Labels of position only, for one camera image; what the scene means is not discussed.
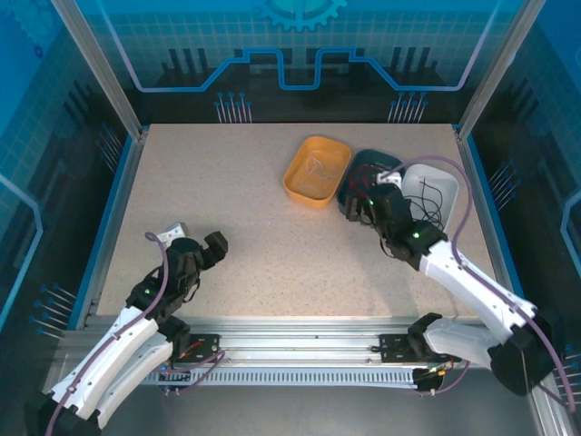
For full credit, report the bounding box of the white plastic tray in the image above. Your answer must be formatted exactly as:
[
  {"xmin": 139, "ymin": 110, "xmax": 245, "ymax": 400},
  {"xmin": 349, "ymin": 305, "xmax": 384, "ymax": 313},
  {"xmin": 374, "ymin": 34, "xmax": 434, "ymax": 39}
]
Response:
[{"xmin": 399, "ymin": 163, "xmax": 458, "ymax": 231}]

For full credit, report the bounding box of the dark teal plastic tray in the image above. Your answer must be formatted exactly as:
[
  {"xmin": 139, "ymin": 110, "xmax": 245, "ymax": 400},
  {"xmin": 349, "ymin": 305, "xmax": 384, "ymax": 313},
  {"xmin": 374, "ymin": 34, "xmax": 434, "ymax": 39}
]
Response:
[{"xmin": 336, "ymin": 147, "xmax": 405, "ymax": 214}]

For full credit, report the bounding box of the slotted grey cable duct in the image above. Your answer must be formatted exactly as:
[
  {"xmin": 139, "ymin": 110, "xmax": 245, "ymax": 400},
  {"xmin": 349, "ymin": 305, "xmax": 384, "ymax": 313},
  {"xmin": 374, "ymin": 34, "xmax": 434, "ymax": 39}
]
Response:
[{"xmin": 140, "ymin": 365, "xmax": 426, "ymax": 391}]

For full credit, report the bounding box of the thin black cable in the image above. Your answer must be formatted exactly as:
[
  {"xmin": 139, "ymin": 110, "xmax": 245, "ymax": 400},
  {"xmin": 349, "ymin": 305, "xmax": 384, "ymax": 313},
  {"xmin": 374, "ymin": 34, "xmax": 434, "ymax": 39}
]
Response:
[{"xmin": 403, "ymin": 176, "xmax": 448, "ymax": 231}]

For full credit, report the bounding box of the thin white cable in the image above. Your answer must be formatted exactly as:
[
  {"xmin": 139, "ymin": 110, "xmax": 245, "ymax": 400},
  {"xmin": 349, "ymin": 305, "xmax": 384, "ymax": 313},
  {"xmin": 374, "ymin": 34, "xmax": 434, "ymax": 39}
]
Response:
[{"xmin": 297, "ymin": 152, "xmax": 341, "ymax": 199}]

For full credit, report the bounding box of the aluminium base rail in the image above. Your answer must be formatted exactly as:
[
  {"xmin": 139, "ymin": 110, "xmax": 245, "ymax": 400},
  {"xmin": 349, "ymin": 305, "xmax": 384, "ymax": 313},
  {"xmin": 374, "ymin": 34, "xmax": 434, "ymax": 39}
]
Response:
[{"xmin": 58, "ymin": 315, "xmax": 482, "ymax": 364}]

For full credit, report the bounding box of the orange plastic tray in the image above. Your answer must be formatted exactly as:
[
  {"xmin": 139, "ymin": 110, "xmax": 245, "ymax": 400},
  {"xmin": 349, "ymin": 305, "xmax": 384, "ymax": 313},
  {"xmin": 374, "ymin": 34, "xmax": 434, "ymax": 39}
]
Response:
[{"xmin": 282, "ymin": 134, "xmax": 353, "ymax": 210}]

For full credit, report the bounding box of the aluminium frame post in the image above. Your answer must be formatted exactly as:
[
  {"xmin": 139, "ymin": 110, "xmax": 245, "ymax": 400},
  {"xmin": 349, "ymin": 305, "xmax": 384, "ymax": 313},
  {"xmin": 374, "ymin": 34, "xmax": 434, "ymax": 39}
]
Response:
[
  {"xmin": 458, "ymin": 0, "xmax": 546, "ymax": 142},
  {"xmin": 49, "ymin": 0, "xmax": 150, "ymax": 142}
]

